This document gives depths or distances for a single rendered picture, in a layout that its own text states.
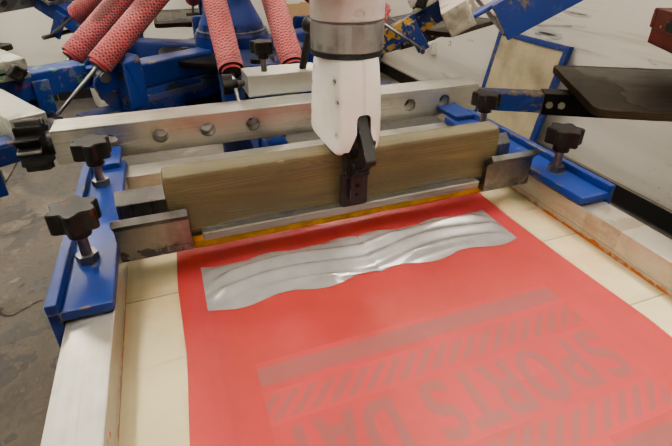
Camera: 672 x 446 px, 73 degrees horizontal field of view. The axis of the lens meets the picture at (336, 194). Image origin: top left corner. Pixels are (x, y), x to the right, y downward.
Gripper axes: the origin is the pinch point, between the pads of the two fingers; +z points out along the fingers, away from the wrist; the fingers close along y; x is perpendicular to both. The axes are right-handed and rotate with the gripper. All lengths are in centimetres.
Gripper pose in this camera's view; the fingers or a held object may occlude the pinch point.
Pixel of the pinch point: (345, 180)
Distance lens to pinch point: 54.6
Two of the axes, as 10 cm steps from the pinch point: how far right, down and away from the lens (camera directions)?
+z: 0.0, 8.7, 4.9
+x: 9.4, -1.7, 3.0
